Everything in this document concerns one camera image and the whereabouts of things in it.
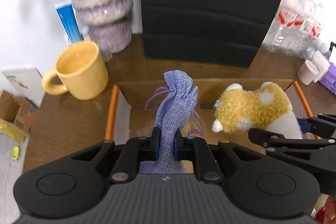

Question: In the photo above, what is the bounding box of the purple woven drawstring pouch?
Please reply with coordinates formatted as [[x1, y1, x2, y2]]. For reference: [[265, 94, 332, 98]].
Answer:
[[139, 70, 198, 174]]

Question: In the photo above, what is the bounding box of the yellow-green small floor object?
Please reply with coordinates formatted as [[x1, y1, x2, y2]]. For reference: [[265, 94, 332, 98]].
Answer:
[[11, 146, 20, 161]]

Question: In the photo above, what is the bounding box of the yellow white plush toy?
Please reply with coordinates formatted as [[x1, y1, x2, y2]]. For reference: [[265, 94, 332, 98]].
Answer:
[[212, 81, 302, 139]]

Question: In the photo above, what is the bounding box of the red cardboard tray box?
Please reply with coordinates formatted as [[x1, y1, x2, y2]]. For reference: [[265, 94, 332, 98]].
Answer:
[[104, 78, 321, 154]]

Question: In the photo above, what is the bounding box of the purple tissue pack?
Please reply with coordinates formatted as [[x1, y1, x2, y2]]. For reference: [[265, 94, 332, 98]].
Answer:
[[319, 63, 336, 96]]

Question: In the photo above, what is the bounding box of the pink round container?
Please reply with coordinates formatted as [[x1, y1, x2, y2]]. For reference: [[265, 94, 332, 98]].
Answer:
[[297, 50, 330, 85]]

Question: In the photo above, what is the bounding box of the right water bottle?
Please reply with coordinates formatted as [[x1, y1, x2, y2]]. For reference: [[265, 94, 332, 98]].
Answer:
[[301, 14, 324, 60]]

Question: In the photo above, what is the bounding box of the water bottle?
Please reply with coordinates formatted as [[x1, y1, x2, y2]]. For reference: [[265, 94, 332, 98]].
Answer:
[[262, 0, 298, 52], [286, 0, 314, 56], [301, 14, 324, 60]]

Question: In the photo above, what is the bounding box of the yellow ceramic mug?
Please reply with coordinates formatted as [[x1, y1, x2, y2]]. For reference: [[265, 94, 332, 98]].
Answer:
[[42, 40, 109, 101]]

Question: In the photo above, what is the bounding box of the left water bottle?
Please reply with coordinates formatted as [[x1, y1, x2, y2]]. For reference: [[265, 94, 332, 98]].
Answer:
[[262, 0, 298, 52]]

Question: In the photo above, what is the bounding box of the middle water bottle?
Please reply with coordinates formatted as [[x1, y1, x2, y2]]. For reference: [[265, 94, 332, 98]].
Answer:
[[286, 0, 314, 56]]

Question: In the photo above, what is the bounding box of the open brown cardboard box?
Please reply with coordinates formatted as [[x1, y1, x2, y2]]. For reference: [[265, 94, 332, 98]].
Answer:
[[0, 90, 37, 145]]

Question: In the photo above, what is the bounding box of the white box on floor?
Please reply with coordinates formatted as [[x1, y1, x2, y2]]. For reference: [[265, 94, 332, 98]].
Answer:
[[2, 68, 45, 107]]

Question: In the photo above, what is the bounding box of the black paper shopping bag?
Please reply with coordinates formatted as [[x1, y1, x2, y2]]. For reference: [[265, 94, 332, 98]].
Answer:
[[141, 0, 281, 68]]

